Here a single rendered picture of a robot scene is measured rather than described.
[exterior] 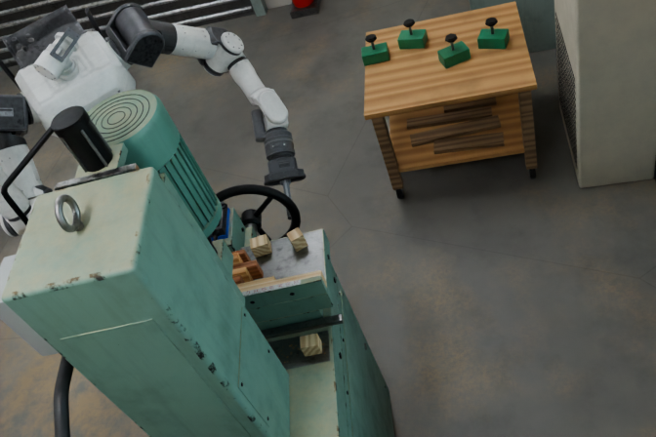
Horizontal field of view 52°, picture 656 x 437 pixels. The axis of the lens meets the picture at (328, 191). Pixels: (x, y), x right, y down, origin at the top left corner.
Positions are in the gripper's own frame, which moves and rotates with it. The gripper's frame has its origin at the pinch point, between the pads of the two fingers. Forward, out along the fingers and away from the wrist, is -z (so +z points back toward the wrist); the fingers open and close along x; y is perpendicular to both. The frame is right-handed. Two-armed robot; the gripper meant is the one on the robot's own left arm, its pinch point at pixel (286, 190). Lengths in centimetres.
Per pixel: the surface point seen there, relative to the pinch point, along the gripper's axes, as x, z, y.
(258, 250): 9.1, -20.8, 22.8
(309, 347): 0, -48, 30
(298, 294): 0.5, -35.0, 32.4
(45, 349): 42, -42, 78
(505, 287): -72, -35, -62
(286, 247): 1.9, -21.1, 21.4
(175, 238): 17, -29, 84
